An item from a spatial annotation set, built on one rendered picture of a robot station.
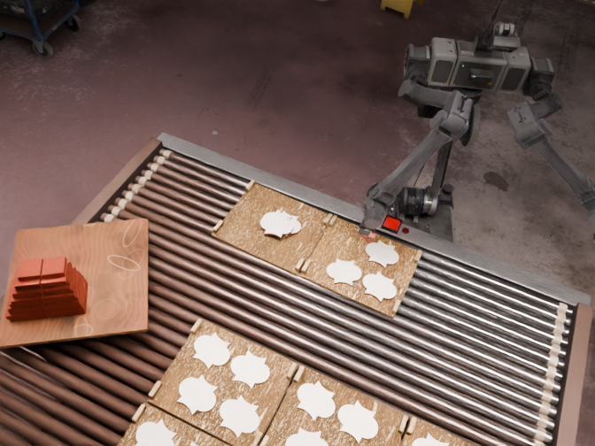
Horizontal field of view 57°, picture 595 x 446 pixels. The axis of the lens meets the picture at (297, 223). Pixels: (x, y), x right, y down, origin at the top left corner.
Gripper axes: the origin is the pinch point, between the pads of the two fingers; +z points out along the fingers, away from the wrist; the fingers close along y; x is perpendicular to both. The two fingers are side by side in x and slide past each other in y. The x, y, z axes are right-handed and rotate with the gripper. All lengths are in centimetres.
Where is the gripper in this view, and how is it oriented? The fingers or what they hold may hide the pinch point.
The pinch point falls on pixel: (373, 232)
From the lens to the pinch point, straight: 227.9
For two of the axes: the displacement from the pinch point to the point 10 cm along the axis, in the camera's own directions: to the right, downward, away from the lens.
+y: -4.6, 7.2, -5.2
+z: 1.3, 6.4, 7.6
